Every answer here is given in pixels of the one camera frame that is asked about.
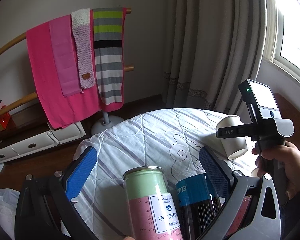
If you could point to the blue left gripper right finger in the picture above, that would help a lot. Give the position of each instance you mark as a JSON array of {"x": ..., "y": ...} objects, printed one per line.
[{"x": 217, "y": 171}]

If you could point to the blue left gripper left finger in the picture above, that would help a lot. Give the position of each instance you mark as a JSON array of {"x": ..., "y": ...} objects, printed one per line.
[{"x": 78, "y": 172}]

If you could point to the person's right hand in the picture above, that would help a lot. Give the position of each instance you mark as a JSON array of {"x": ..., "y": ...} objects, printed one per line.
[{"x": 290, "y": 156}]

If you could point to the person's left hand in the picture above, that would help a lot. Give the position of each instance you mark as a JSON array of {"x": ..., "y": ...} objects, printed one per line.
[{"x": 128, "y": 238}]

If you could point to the blue black ribbed can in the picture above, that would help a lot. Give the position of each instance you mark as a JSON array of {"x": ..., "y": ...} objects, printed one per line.
[{"x": 198, "y": 205}]

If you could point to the brown wooden chair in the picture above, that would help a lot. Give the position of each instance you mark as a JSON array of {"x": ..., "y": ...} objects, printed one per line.
[{"x": 288, "y": 111}]

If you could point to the pink clear plastic container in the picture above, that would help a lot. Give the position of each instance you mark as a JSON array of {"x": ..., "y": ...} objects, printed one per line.
[{"x": 240, "y": 216}]

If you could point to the white rack base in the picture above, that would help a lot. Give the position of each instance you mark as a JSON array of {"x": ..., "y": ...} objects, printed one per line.
[{"x": 104, "y": 123}]

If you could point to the wooden towel rack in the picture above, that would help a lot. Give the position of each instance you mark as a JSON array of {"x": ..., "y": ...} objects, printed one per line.
[{"x": 12, "y": 104}]

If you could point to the white striped quilted tablecloth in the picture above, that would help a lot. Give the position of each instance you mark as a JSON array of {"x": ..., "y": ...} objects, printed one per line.
[{"x": 168, "y": 138}]

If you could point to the hot pink towel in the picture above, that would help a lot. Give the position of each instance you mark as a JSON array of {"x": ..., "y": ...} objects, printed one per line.
[{"x": 52, "y": 84}]

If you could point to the green pink cookie can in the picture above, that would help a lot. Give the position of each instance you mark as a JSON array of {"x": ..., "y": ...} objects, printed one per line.
[{"x": 151, "y": 207}]

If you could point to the white plastic bag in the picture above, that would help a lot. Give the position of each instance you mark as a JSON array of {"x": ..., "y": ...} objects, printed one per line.
[{"x": 8, "y": 205}]

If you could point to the red box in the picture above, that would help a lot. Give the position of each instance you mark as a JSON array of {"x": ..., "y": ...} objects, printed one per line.
[{"x": 1, "y": 123}]

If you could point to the beige curtain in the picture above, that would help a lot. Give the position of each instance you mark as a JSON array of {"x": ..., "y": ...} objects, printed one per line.
[{"x": 214, "y": 45}]

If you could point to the light pink towel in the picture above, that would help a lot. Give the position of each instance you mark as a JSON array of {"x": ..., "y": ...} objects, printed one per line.
[{"x": 64, "y": 55}]

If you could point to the pink white knitted scarf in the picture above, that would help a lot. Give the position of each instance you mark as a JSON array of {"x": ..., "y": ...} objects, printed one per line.
[{"x": 81, "y": 30}]

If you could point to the striped green grey scarf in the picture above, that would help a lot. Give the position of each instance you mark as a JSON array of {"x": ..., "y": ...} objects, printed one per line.
[{"x": 108, "y": 25}]

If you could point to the window frame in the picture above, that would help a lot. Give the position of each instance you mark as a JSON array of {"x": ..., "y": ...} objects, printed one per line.
[{"x": 282, "y": 45}]

